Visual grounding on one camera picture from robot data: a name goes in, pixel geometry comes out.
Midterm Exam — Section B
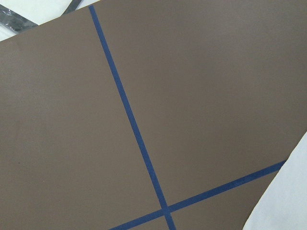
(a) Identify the white long-sleeve printed shirt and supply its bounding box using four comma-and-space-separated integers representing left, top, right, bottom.
243, 134, 307, 230

